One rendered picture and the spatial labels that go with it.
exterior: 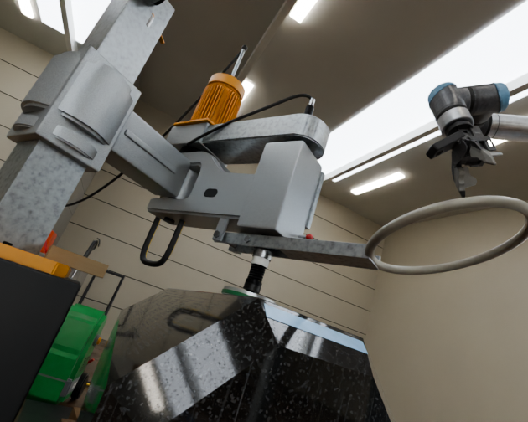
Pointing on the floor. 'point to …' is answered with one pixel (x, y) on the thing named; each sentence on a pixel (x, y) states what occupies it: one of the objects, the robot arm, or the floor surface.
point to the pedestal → (18, 331)
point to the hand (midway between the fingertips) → (475, 183)
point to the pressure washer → (71, 352)
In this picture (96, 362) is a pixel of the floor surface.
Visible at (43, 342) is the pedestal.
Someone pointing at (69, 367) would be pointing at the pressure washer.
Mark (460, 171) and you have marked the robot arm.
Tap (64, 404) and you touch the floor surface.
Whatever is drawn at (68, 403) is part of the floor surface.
